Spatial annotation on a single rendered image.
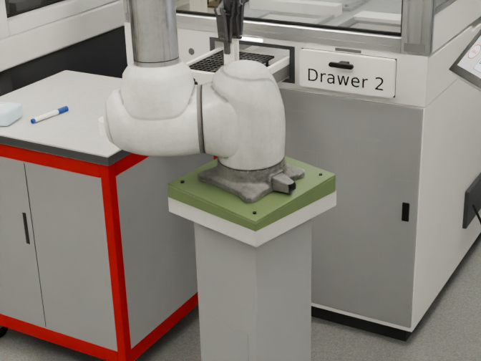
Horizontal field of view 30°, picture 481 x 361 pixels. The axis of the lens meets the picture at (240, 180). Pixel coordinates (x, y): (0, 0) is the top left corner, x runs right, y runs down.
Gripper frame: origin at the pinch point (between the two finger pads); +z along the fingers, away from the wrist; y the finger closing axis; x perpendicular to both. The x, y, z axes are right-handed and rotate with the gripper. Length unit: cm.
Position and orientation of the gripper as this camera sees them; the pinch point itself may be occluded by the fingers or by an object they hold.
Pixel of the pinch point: (231, 52)
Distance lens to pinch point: 249.8
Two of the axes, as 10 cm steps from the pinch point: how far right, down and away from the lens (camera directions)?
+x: -8.7, -1.7, 4.6
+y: 4.9, -3.6, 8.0
